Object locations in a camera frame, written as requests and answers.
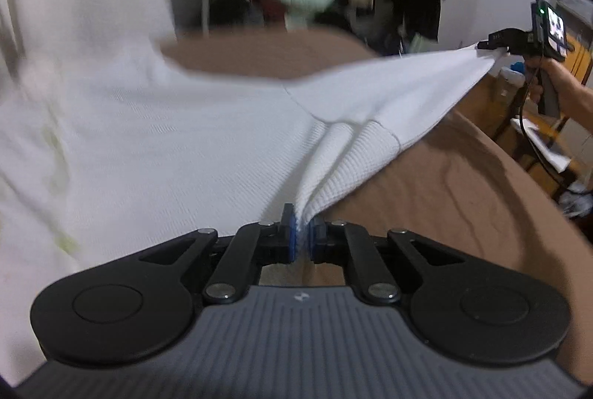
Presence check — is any white waffle knit garment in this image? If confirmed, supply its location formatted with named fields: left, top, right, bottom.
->
left=1, top=40, right=500, bottom=384

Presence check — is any person right hand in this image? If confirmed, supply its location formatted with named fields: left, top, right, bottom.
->
left=524, top=56, right=592, bottom=132

